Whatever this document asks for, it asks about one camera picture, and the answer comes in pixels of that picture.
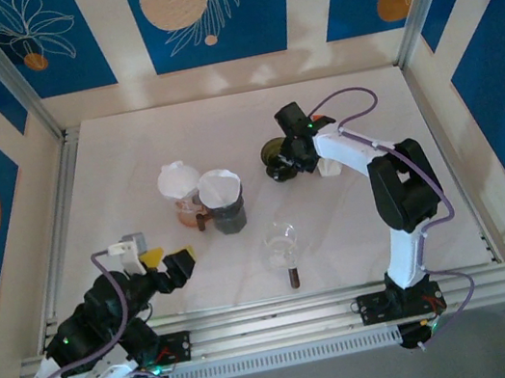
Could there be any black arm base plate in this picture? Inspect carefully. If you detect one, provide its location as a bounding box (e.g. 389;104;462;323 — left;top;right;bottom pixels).
131;330;196;372
355;280;449;327

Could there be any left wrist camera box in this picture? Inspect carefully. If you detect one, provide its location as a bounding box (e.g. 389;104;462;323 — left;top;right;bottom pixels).
104;230;154;282

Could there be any coffee filter pack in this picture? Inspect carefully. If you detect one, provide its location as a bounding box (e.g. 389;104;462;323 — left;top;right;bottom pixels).
305;108;347;181

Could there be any green coffee dripper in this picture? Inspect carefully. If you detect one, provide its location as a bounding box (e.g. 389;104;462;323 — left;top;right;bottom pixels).
257;134;304;187

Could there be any slotted grey cable duct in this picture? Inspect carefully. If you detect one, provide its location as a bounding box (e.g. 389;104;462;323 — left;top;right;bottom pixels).
111;327;404;378

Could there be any aluminium mounting rail beam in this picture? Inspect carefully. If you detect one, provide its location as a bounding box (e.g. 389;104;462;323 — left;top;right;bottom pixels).
8;257;505;378

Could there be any clear glass server brown handle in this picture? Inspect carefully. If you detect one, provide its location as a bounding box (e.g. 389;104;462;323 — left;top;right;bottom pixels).
259;228;306;294

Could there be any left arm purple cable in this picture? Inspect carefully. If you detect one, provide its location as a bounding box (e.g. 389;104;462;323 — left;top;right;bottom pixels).
0;238;187;378

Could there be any orange coffee dripper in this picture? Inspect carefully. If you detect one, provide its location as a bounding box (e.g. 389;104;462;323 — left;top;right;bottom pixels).
170;190;209;230

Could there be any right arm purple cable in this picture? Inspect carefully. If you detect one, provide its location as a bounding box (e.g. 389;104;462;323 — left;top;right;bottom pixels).
307;72;486;363

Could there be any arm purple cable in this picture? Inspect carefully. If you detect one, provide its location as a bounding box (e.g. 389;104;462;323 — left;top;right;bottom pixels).
0;238;187;378
307;72;486;363

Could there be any white paper coffee filter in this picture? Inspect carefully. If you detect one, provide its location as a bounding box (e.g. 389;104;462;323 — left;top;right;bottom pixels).
194;165;245;213
153;158;203;204

